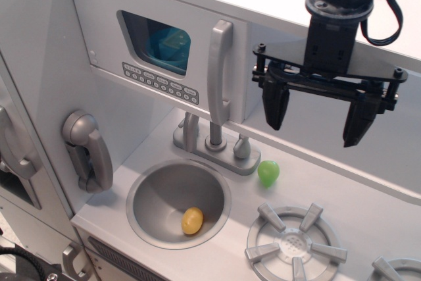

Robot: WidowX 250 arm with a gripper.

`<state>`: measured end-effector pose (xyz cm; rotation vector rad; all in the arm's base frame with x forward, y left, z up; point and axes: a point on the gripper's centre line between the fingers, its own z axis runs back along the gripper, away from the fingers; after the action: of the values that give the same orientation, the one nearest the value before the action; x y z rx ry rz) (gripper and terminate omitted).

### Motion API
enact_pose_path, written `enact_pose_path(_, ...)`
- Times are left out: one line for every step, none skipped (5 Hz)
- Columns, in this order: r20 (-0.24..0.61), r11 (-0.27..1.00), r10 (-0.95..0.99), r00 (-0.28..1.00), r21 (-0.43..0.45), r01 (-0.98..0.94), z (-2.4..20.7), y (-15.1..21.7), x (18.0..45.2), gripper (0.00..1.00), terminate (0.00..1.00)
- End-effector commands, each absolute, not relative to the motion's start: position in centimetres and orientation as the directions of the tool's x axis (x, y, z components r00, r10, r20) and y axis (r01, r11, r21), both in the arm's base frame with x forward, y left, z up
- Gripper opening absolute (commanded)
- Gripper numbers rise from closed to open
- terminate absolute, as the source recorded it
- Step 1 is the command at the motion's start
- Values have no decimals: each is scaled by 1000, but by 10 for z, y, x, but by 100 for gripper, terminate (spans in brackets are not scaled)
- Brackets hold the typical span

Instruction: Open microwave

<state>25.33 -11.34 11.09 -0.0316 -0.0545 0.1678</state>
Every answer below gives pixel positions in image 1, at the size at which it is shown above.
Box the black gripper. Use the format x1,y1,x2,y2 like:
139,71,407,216
253,18,408,147

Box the grey microwave door handle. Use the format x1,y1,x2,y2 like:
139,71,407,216
207,20,233,126

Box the grey microwave door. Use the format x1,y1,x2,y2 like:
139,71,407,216
74,0,249,124

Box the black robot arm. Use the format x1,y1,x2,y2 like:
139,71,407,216
253,0,408,147

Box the blue bowl inside microwave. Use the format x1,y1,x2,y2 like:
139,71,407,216
146,27,191,71

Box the green plastic pear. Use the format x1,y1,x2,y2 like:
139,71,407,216
257,161,280,188

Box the grey toy faucet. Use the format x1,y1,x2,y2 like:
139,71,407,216
173,113,261,176

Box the grey stove burner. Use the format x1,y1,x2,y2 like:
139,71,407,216
367,256,420,281
245,203,347,280

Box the yellow plastic lemon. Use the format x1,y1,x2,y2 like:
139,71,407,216
181,207,204,235

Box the round metal sink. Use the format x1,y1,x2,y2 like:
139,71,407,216
126,159,232,249

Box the grey toy telephone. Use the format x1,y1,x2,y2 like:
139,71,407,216
62,110,113,193

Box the black device bottom left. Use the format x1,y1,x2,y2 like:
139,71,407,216
1,247,68,280

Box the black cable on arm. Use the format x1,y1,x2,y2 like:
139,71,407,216
360,0,403,46

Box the grey oven door handle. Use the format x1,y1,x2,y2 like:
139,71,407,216
62,245,89,281

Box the grey fridge door handle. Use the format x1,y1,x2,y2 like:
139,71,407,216
1,107,36,180

